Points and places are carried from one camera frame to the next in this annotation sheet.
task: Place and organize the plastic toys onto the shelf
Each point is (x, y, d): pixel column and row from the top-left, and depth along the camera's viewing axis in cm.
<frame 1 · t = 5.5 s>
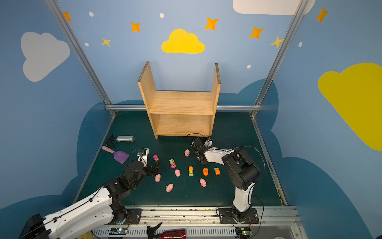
left hand: (155, 159, 81), fingers open
right hand: (205, 150, 98), fingers open
wooden two-tier shelf: (179, 113, 87), point 28 cm above the table
silver spray bottle: (126, 139, 103), point 4 cm above the table
purple pink toy shovel: (119, 156, 96), point 2 cm above the table
pink green toy truck: (155, 157, 95), point 4 cm above the table
pink striped toy truck: (172, 164, 92), point 3 cm above the table
pink toy pig: (187, 152, 99), point 2 cm above the table
pink toy pig 2: (157, 178, 88), point 2 cm above the table
pink toy pig 3: (177, 173, 90), point 2 cm above the table
pink toy pig 4: (169, 187, 84), point 3 cm above the table
pink toy pig 5: (203, 182, 86), point 3 cm above the table
orange green toy car: (190, 171, 90), point 3 cm above the table
orange toy car: (205, 171, 90), point 3 cm above the table

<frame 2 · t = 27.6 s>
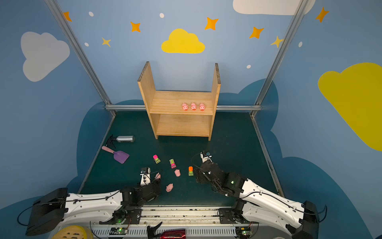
left hand: (158, 183, 84), fingers open
right hand: (201, 167, 76), fingers open
pink toy pig 6: (202, 106, 86), point 32 cm above the table
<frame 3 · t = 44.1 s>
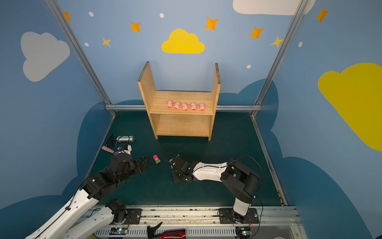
left hand: (144, 161, 75), fingers open
right hand: (175, 175, 87), fingers open
pink toy pig 2: (176, 105, 86), point 32 cm above the table
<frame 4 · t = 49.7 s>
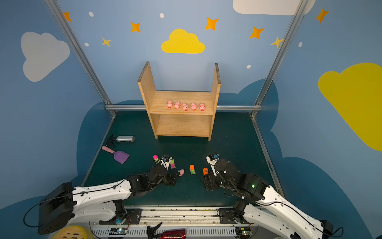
left hand: (175, 172, 82), fingers open
right hand: (207, 174, 70), fingers open
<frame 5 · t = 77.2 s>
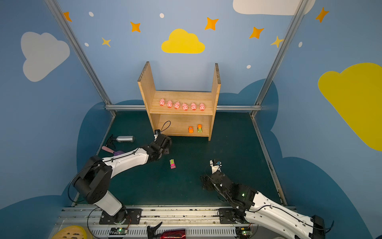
left hand: (166, 145, 92), fingers open
right hand: (207, 174, 77), fingers open
orange green toy car: (199, 128, 103), point 10 cm above the table
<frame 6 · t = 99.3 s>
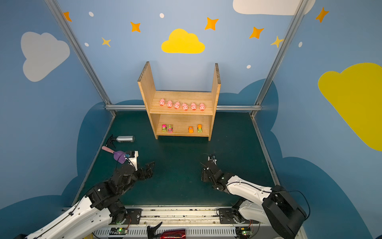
left hand: (150, 164, 76), fingers open
right hand: (207, 169, 88), fingers open
pink striped toy truck: (170, 129, 103), point 9 cm above the table
